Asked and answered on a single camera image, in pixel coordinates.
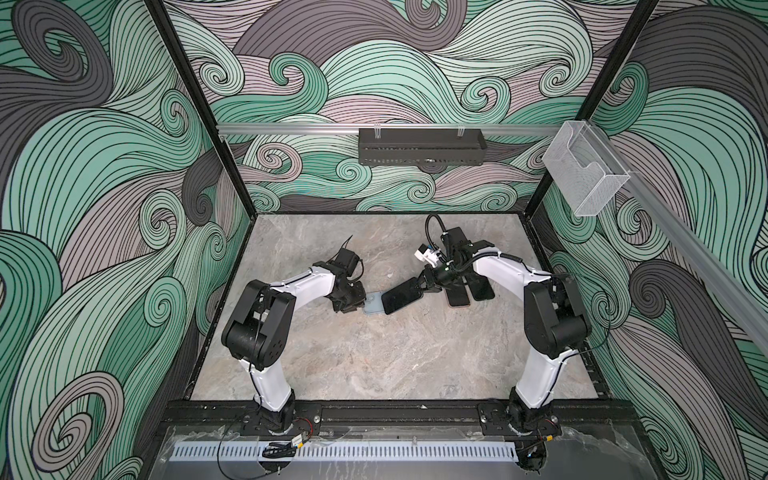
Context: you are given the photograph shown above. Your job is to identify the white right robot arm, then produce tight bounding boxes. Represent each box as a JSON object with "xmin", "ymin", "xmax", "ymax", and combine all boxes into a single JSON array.
[{"xmin": 415, "ymin": 214, "xmax": 592, "ymax": 432}]

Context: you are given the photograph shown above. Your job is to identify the black phone case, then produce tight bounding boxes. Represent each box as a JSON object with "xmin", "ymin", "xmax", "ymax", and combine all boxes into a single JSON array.
[{"xmin": 466, "ymin": 273, "xmax": 495, "ymax": 302}]

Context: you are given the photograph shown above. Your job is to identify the clear plastic wall bin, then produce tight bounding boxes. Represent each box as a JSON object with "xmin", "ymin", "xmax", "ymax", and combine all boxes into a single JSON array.
[{"xmin": 542, "ymin": 120, "xmax": 630, "ymax": 217}]

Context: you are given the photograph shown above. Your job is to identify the black wall tray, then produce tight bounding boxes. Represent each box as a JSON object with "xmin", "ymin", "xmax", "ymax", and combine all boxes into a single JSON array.
[{"xmin": 358, "ymin": 127, "xmax": 488, "ymax": 167}]

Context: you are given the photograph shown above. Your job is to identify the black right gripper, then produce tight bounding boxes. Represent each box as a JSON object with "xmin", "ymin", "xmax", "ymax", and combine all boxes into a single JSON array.
[{"xmin": 408, "ymin": 260, "xmax": 469, "ymax": 292}]

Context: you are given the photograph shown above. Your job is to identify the dark blue phone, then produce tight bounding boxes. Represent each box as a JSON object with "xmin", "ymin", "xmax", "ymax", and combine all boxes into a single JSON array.
[{"xmin": 381, "ymin": 277, "xmax": 423, "ymax": 315}]

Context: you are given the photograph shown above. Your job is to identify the white slotted cable duct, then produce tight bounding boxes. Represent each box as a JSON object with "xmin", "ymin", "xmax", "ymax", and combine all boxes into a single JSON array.
[{"xmin": 169, "ymin": 441, "xmax": 518, "ymax": 463}]

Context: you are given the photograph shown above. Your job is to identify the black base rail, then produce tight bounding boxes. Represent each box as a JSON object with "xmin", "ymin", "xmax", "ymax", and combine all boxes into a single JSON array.
[{"xmin": 160, "ymin": 399, "xmax": 637, "ymax": 438}]

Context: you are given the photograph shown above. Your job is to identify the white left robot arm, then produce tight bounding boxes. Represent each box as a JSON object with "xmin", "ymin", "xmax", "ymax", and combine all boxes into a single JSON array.
[{"xmin": 221, "ymin": 247, "xmax": 366, "ymax": 432}]

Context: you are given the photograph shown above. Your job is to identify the black corner frame post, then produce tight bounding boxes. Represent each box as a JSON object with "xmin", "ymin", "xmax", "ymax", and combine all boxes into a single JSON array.
[{"xmin": 145, "ymin": 0, "xmax": 257, "ymax": 222}]

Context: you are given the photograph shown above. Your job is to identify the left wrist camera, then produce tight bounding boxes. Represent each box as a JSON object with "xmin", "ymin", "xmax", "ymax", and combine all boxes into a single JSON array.
[{"xmin": 332, "ymin": 247, "xmax": 363, "ymax": 278}]

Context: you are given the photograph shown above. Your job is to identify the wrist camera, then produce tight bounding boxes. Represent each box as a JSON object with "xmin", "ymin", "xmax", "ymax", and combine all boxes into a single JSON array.
[
  {"xmin": 332, "ymin": 247, "xmax": 363, "ymax": 278},
  {"xmin": 414, "ymin": 244, "xmax": 444, "ymax": 268}
]

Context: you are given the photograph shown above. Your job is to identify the light blue phone case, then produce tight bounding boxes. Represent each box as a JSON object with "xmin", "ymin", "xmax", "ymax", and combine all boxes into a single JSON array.
[{"xmin": 363, "ymin": 292, "xmax": 384, "ymax": 315}]

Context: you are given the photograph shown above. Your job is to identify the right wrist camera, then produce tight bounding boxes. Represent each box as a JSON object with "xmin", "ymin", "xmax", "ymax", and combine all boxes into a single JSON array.
[{"xmin": 414, "ymin": 244, "xmax": 444, "ymax": 268}]

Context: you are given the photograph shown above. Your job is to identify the right black corner post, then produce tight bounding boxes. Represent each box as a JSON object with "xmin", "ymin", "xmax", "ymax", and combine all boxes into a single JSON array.
[{"xmin": 525, "ymin": 0, "xmax": 661, "ymax": 216}]

